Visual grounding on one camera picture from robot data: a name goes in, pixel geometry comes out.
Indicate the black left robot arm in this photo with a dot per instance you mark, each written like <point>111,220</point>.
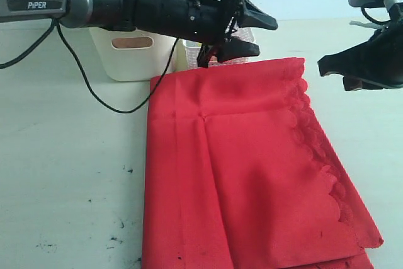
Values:
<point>111,15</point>

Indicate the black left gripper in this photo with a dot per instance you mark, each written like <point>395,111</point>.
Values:
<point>209,22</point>

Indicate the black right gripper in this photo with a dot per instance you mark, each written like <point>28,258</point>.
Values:
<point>372,65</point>

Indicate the cream plastic storage bin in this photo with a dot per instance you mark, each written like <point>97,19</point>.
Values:
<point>131,64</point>

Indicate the brown round plate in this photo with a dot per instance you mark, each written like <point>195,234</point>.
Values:
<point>132,43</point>

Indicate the white perforated plastic basket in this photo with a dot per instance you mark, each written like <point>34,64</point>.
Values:
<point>192,50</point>

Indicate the red scalloped tablecloth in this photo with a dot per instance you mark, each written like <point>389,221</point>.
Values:
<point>240,174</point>

